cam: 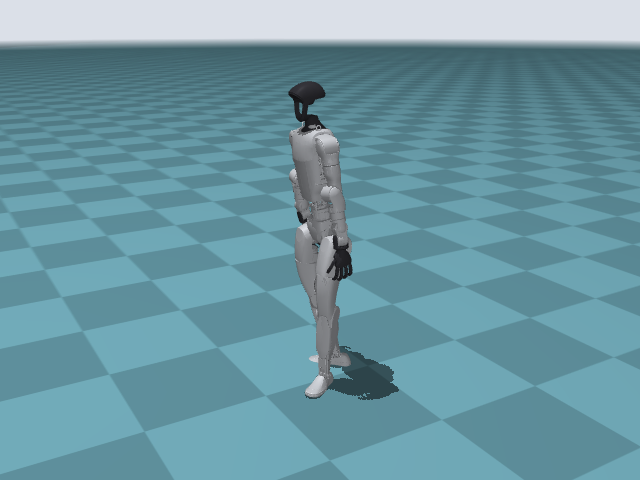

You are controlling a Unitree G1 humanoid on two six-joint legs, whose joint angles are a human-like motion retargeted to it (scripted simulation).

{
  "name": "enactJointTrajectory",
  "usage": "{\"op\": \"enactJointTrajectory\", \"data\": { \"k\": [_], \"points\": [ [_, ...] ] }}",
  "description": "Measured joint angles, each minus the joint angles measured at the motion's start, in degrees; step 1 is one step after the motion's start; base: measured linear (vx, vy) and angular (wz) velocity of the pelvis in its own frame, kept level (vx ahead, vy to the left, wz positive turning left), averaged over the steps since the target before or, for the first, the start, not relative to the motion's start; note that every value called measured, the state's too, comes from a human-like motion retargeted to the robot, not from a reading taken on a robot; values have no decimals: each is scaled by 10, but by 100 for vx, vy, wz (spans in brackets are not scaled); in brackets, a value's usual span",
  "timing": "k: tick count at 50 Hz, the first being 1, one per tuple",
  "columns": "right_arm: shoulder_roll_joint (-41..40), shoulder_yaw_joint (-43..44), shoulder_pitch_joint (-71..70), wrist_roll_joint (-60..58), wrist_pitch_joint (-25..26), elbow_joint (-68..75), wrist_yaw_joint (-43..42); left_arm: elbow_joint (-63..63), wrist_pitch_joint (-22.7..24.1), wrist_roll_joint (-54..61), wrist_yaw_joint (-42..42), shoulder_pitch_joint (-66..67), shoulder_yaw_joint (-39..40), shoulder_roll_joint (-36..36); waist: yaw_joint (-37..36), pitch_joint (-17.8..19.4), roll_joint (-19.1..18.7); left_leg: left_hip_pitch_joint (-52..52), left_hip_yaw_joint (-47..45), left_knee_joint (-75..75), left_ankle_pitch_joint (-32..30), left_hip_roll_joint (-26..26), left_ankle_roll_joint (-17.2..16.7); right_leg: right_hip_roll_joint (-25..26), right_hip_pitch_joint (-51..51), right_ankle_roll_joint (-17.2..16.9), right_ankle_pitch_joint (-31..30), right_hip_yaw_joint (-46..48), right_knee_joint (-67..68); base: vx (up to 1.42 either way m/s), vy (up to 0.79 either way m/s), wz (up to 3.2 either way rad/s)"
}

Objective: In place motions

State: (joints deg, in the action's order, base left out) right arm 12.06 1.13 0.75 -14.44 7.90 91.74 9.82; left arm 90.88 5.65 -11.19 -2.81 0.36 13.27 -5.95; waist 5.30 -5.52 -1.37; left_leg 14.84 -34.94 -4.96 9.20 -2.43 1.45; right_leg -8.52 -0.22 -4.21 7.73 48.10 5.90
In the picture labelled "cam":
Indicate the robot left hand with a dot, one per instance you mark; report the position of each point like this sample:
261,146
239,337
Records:
342,259

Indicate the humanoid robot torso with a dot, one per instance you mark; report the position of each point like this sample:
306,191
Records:
311,179

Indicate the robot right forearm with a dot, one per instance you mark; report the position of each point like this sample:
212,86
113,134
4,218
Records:
300,203

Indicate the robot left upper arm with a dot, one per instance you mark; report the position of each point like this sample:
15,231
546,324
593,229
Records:
328,149

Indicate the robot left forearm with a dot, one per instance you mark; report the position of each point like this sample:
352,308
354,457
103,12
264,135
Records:
339,227

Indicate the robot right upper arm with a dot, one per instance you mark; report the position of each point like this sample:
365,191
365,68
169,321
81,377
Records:
292,174

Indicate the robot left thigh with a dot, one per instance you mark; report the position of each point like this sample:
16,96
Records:
326,288

